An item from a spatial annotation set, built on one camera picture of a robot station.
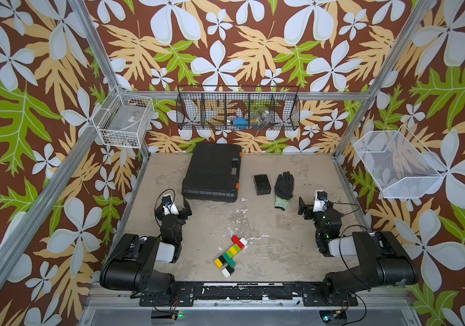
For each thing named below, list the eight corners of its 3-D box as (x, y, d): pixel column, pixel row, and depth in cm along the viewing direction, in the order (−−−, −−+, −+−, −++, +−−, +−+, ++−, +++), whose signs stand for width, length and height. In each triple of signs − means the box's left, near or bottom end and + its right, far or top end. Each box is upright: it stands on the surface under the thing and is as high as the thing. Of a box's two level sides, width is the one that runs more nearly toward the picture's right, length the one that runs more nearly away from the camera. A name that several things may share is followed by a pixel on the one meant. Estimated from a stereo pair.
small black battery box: (257, 195, 104) (258, 191, 101) (253, 179, 110) (254, 175, 107) (270, 194, 104) (272, 190, 101) (265, 178, 111) (266, 173, 108)
